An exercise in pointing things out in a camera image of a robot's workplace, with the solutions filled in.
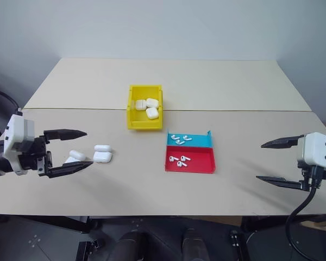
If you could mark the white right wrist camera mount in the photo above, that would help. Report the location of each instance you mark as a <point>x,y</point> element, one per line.
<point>318,149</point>

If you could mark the blue plastic tray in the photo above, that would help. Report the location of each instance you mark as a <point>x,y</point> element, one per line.
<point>198,141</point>

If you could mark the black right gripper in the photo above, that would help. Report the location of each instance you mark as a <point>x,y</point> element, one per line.
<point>307,176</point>

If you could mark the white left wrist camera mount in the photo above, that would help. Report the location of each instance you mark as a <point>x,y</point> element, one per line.
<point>17,130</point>

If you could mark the yellow plastic bin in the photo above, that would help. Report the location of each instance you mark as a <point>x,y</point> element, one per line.
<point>145,124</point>

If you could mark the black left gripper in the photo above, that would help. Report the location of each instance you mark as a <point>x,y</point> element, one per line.
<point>30,157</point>

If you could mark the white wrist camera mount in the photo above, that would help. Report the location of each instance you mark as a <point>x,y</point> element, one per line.
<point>318,149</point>
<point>17,130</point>

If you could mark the red plastic tray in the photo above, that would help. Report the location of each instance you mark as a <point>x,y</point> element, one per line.
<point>201,160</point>

